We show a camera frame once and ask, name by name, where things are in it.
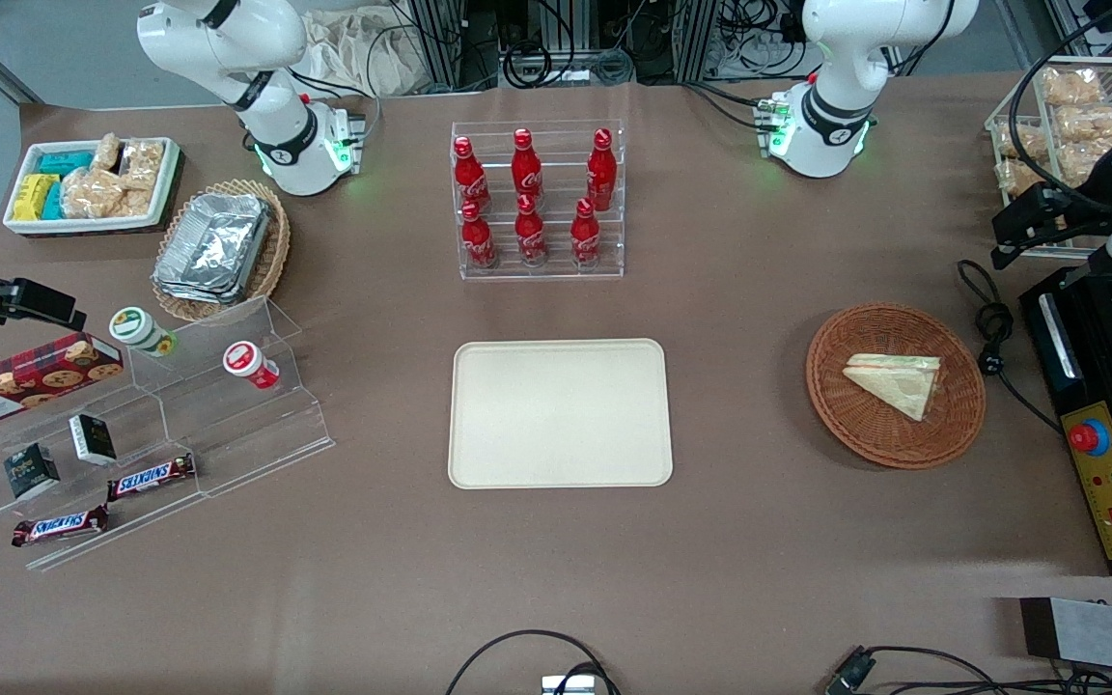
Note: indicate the green lid yogurt cup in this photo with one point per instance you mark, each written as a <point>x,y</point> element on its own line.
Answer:
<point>136,328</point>

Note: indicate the yellow snack pack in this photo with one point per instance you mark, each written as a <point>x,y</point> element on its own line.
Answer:
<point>33,196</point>

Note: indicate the clear acrylic stepped stand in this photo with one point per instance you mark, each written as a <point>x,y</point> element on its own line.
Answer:
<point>257,434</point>

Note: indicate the beige cloth bag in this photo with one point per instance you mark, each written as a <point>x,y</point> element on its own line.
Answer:
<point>363,53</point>

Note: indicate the clear acrylic bottle rack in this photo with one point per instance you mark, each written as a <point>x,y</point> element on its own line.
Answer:
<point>561,145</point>

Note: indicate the grey flat box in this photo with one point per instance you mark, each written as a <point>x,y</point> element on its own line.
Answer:
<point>1097,637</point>

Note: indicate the aluminium frame post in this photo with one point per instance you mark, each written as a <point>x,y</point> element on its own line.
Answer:
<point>438,43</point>
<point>696,39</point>

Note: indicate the white rectangular snack tray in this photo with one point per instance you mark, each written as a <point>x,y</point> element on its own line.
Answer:
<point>83,226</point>

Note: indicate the clear pastry bag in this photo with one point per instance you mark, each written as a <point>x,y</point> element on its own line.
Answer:
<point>1072,87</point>
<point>1087,159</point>
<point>1097,123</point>
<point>1017,177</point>
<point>1021,141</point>

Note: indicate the brown chocolate bar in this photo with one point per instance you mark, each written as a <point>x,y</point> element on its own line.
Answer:
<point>60,526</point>
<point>151,477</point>

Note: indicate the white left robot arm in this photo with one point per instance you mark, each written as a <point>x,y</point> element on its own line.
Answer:
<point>836,58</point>

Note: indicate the red emergency stop button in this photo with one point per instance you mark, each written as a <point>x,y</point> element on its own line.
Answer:
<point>1089,438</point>

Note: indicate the clear cracker bag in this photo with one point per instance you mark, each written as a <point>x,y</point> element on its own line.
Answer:
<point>108,152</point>
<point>143,162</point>
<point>139,203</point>
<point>93,193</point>

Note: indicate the triangular sandwich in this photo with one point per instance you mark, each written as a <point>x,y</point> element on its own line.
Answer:
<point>899,378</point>

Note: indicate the black and white small box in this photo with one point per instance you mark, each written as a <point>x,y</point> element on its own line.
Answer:
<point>93,439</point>

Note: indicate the silver metal connector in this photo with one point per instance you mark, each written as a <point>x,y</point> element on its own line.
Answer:
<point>566,687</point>

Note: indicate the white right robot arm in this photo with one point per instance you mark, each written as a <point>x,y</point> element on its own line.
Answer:
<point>228,58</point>

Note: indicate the brown round wicker basket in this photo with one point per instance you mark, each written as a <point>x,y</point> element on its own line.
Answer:
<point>865,425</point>

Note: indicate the beige plastic tray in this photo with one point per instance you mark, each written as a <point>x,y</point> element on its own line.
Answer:
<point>556,415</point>

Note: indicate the aluminium foil tray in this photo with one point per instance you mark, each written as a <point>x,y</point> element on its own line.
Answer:
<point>199,294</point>
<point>213,241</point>

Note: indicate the red lid yogurt cup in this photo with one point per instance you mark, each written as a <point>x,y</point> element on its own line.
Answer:
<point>247,362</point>

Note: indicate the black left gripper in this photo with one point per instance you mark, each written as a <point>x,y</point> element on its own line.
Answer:
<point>1075,214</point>

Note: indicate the light oval wicker basket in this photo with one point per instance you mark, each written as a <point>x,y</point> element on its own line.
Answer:
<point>276,251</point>

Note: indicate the teal snack pack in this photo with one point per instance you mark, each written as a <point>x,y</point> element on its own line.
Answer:
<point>53,203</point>
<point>64,162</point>

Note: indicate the red cookie box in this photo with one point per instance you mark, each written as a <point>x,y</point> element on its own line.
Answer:
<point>30,381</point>

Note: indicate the red cola bottle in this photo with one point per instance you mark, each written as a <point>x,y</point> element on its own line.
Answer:
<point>530,236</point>
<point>526,169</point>
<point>478,241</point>
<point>585,236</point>
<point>600,174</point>
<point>470,179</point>

